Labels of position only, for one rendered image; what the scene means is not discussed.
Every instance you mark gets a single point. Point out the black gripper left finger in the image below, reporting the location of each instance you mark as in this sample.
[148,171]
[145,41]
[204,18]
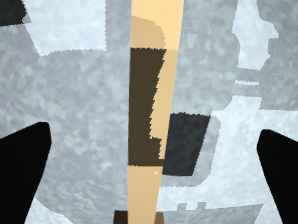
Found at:
[23,156]

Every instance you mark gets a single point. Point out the long brown wooden rail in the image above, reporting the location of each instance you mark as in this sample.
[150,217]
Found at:
[154,38]

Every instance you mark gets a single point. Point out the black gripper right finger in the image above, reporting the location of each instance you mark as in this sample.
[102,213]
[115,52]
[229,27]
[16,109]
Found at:
[278,156]

